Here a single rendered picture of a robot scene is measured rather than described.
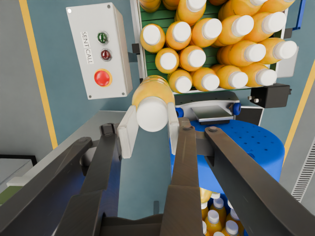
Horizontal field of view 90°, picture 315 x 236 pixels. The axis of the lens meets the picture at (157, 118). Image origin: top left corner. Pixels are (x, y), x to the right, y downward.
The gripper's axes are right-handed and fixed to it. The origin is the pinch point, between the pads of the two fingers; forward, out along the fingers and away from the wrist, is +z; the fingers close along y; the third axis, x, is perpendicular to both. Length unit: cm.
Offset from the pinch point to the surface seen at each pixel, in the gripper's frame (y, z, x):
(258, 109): 85, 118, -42
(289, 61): 50, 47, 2
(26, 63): -118, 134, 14
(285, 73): 49, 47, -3
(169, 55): 3.9, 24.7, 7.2
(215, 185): 11.1, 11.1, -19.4
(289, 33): 39, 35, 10
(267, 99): 34.2, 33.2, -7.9
